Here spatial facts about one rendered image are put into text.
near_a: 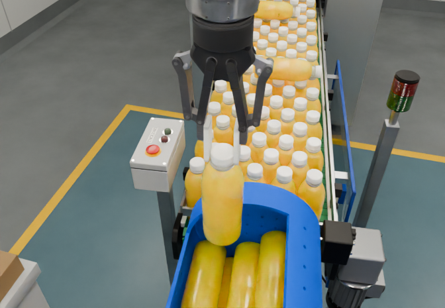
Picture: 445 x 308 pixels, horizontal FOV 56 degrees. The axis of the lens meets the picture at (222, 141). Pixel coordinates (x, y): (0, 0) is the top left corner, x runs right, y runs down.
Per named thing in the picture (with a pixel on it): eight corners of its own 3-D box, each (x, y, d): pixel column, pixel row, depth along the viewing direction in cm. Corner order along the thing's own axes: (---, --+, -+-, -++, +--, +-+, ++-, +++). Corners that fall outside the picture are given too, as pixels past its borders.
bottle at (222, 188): (216, 252, 75) (216, 183, 62) (196, 224, 79) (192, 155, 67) (247, 234, 78) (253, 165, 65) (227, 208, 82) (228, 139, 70)
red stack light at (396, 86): (392, 96, 111) (396, 83, 109) (389, 83, 116) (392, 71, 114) (417, 98, 111) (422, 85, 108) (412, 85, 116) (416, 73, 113)
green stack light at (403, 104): (387, 111, 115) (392, 96, 112) (384, 99, 120) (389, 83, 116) (412, 113, 114) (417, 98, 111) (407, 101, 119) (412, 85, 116)
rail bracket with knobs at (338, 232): (310, 264, 107) (316, 240, 101) (310, 242, 113) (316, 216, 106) (349, 269, 106) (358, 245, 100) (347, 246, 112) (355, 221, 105)
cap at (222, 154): (218, 173, 64) (218, 165, 63) (205, 158, 66) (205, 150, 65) (240, 163, 66) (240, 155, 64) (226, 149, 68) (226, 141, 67)
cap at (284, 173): (293, 175, 106) (294, 169, 104) (289, 185, 103) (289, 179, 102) (279, 170, 107) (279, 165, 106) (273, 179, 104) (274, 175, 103)
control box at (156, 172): (134, 189, 114) (128, 161, 107) (154, 142, 129) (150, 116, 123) (169, 193, 113) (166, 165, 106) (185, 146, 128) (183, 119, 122)
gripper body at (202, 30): (181, 20, 47) (185, 89, 53) (255, 25, 46) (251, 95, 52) (195, -4, 53) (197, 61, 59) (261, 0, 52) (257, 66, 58)
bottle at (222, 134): (207, 168, 134) (206, 122, 122) (226, 160, 137) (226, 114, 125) (220, 181, 130) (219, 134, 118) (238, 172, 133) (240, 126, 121)
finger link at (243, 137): (240, 110, 60) (261, 112, 59) (240, 138, 63) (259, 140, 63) (239, 116, 59) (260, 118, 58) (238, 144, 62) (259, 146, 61)
